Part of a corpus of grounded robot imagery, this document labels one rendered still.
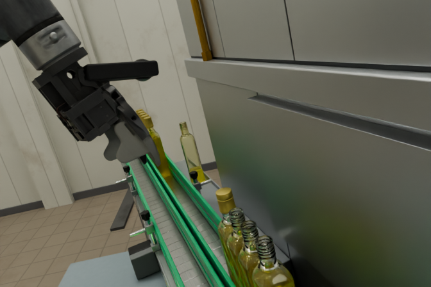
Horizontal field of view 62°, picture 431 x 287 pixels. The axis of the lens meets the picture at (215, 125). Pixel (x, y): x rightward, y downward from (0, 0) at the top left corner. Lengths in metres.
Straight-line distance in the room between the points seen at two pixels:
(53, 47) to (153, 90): 3.15
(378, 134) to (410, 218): 0.11
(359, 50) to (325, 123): 0.12
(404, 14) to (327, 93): 0.16
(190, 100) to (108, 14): 1.13
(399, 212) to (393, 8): 0.25
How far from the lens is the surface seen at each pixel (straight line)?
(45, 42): 0.55
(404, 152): 0.47
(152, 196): 1.51
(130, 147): 0.56
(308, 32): 0.60
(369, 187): 0.54
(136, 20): 3.64
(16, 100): 4.02
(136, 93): 3.71
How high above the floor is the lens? 1.50
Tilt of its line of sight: 16 degrees down
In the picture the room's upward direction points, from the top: 13 degrees counter-clockwise
